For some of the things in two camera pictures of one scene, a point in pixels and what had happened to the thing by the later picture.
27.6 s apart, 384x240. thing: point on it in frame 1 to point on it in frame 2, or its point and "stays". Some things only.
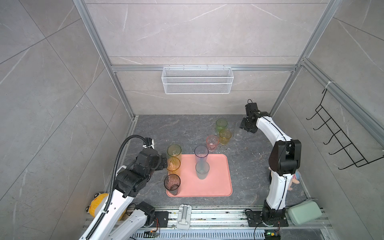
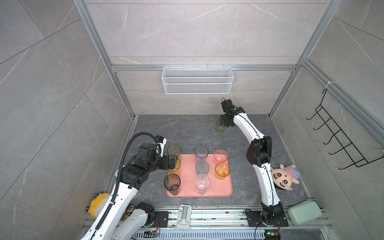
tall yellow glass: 173,164 stays
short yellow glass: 224,135 to 222,170
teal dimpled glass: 202,168 stays
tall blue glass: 201,153 stays
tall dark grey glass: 171,183 stays
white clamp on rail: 184,217 stays
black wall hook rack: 356,158 stays
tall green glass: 174,150 stays
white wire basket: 197,80 stays
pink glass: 212,141 to 221,156
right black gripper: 243,125 to 222,122
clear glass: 238,132 to 202,183
